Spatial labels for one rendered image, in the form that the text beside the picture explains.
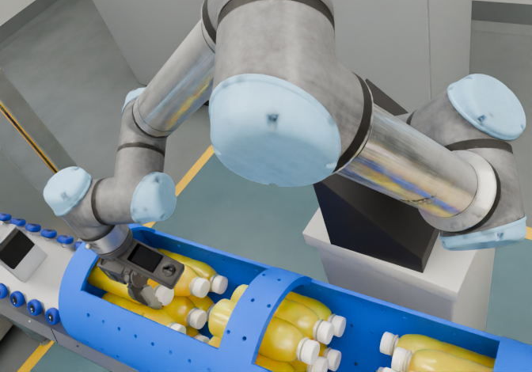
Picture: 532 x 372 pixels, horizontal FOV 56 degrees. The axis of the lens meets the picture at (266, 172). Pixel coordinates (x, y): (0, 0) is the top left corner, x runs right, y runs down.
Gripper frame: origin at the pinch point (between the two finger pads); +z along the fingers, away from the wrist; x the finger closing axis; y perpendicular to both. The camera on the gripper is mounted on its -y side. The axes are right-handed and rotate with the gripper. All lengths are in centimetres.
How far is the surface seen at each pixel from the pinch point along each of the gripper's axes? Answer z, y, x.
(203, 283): 2.9, -4.2, -5.9
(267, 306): -6.9, -24.8, -2.5
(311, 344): -1.3, -32.5, -0.8
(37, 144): 3, 76, -30
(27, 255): 16, 63, -1
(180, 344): -4.5, -11.7, 8.5
